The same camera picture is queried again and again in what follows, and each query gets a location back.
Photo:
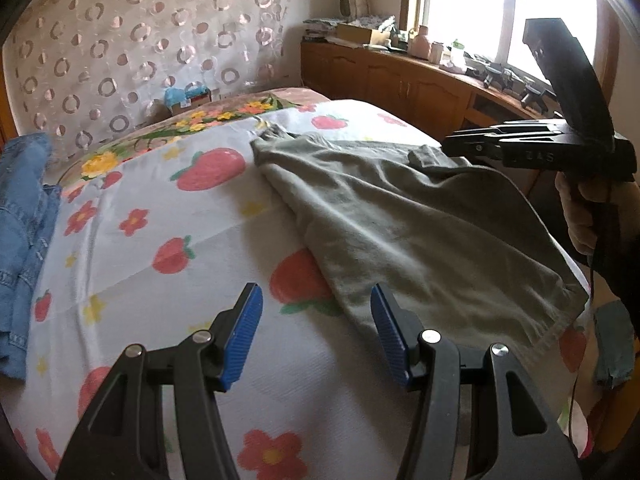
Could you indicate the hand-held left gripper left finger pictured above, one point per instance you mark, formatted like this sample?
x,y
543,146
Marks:
x,y
245,330

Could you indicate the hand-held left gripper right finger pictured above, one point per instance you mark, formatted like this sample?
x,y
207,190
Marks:
x,y
387,330

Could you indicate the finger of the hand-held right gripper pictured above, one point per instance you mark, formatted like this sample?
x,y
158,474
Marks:
x,y
475,147

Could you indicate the grey-green pants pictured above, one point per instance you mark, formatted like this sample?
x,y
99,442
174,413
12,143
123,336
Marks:
x,y
400,220

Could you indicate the person's right hand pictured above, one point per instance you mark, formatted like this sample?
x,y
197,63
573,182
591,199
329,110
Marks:
x,y
575,215

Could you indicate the black stand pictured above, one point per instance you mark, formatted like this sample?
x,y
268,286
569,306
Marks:
x,y
536,95
500,75

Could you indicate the green-capped bottle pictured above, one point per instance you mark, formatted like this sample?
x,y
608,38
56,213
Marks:
x,y
458,57

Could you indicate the white jar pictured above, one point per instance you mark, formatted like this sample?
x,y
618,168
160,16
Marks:
x,y
436,52

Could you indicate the wooden cabinet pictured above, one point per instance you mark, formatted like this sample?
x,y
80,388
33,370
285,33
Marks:
x,y
390,80

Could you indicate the pink jar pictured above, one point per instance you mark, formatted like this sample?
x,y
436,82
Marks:
x,y
421,42

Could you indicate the window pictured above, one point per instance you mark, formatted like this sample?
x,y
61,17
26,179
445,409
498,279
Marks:
x,y
500,5

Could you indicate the strawberry print bed sheet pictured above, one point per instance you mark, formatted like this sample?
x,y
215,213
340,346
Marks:
x,y
150,220

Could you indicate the cardboard box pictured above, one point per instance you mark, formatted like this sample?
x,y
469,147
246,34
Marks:
x,y
357,32

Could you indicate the pile of grey cloths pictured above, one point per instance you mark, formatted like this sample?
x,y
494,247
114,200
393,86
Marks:
x,y
320,25

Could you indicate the floral blanket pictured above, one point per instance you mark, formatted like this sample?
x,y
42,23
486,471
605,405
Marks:
x,y
150,140

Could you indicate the teal cloth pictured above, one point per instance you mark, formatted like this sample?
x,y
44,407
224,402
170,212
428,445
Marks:
x,y
614,345

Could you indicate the blue tissue box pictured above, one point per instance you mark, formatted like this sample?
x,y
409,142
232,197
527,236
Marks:
x,y
187,97

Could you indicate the blue denim garment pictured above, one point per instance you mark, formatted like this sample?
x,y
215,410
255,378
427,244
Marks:
x,y
25,220

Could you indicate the circle-patterned sheer cloth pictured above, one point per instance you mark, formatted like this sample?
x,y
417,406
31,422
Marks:
x,y
125,35

